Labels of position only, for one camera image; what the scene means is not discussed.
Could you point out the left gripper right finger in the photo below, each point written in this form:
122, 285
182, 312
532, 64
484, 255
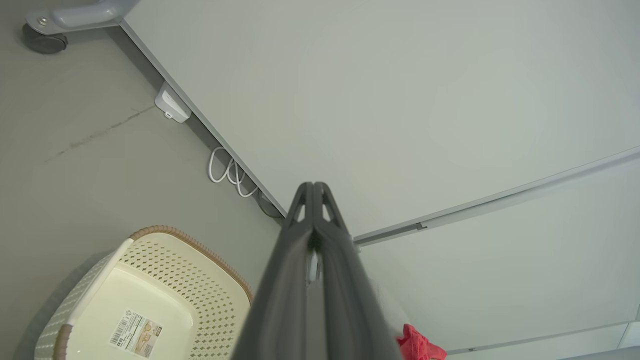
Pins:
345, 310

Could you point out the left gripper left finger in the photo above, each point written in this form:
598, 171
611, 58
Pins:
280, 300

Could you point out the red and white clothing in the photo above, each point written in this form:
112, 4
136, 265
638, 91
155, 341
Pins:
420, 346

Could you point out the cream perforated laundry basket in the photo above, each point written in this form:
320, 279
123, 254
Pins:
165, 280

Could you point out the white basket label sticker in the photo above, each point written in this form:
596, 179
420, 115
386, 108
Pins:
136, 334

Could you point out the white power strip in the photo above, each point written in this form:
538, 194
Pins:
171, 102

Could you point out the grey partition foot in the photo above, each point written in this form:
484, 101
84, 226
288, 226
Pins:
80, 15

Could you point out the black caster wheel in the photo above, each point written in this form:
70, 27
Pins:
45, 42

